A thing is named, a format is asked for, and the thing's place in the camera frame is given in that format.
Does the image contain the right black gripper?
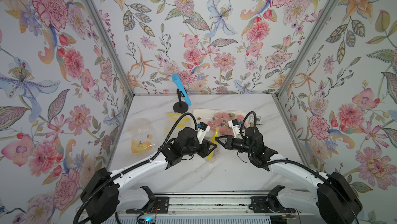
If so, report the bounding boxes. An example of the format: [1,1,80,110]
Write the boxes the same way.
[216,135,256,157]

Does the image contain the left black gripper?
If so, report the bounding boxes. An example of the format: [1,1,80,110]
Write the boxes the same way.
[180,138,218,156]

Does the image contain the ziploc bag of cookies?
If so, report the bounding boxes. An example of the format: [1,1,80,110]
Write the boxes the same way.
[206,127,219,163]
[165,111,191,128]

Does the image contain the ziploc bag yellow duck print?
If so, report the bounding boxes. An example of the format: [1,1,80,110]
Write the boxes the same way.
[127,118,155,155]

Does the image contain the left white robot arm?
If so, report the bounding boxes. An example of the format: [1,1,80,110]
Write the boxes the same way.
[73,127,217,224]

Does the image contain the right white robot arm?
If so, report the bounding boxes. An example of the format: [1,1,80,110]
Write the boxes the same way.
[215,127,362,224]

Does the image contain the pile of poured cookies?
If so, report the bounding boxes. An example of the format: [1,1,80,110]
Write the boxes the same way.
[205,112,245,136]

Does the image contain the white rectangular tray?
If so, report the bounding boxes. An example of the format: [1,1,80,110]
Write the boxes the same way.
[193,109,248,137]

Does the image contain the small QR code box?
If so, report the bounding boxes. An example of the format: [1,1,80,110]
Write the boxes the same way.
[255,116,263,125]

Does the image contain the black microphone stand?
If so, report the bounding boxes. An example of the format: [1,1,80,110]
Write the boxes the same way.
[173,89,189,114]

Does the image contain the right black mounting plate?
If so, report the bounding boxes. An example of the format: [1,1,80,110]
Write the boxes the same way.
[249,196,296,214]

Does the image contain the black mounting plate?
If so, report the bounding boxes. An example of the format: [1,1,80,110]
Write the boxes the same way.
[137,197,170,214]
[249,196,296,214]

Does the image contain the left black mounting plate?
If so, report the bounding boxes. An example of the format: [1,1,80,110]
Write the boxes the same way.
[137,197,170,214]

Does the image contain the blue microphone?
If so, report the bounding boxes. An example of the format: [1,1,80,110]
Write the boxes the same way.
[171,73,191,106]

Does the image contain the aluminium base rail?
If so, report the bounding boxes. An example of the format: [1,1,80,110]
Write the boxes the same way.
[112,190,316,216]

